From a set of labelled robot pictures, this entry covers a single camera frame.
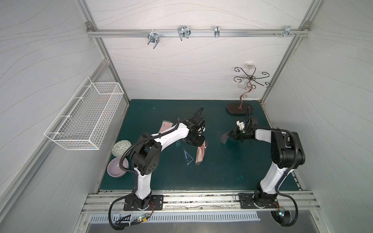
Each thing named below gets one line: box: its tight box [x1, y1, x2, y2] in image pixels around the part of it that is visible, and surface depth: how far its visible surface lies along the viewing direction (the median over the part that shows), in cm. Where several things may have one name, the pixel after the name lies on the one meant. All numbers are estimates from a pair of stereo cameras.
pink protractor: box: [220, 132, 230, 145], surface depth 100 cm
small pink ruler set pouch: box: [195, 139, 206, 166], surface depth 87 cm
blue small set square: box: [182, 147, 195, 166], surface depth 92 cm
